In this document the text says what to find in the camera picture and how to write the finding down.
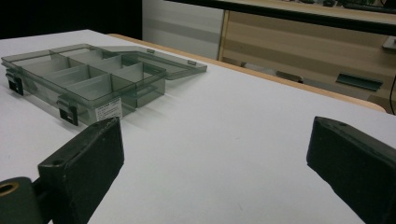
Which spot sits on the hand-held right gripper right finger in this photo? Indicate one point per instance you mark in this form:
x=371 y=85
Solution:
x=358 y=168

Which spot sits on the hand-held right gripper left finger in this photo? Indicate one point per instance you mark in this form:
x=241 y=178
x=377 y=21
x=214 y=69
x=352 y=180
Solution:
x=84 y=161

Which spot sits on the grey transparent compartment box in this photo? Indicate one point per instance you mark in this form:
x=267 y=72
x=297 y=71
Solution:
x=90 y=81

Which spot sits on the white board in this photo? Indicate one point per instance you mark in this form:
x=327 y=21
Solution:
x=218 y=140

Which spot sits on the white cabinet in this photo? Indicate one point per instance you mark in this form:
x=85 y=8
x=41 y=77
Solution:
x=183 y=28

